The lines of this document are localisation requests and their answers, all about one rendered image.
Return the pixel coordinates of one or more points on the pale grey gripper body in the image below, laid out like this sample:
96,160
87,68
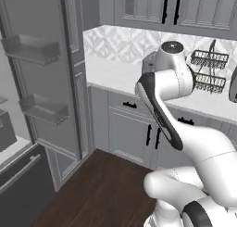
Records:
149,61

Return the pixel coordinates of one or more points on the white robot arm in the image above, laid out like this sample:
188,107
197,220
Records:
213,162

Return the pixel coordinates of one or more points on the grey fridge door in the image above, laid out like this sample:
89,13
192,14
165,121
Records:
40,79

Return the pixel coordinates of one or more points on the grey fridge door shelf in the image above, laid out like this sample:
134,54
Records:
31,50
44,109

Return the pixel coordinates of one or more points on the grey fridge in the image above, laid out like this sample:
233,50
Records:
12,82

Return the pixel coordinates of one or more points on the grey drawer front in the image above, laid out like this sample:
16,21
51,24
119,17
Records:
117,99
200,121

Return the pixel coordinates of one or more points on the dark round appliance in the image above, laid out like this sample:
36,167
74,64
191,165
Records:
233,84

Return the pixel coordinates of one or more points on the grey box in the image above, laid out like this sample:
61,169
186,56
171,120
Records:
6,132

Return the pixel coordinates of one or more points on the dark freezer drawer front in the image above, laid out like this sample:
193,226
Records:
21,203

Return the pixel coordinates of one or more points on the grey wall cupboard door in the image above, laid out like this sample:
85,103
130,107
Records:
142,6
206,6

